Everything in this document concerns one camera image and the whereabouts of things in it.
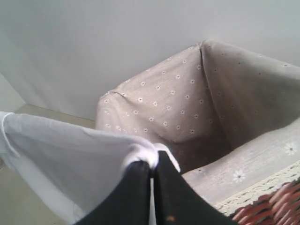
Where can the white t-shirt red lettering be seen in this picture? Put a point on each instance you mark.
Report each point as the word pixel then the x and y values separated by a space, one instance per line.
pixel 71 168

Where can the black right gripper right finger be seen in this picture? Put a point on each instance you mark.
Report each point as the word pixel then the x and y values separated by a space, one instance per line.
pixel 176 203

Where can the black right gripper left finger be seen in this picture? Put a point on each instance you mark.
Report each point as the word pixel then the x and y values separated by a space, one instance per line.
pixel 128 203

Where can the grey floral lace basket liner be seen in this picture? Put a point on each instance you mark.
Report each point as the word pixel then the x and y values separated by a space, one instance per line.
pixel 230 117

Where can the dark brown wicker basket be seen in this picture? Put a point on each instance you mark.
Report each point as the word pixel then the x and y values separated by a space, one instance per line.
pixel 281 207

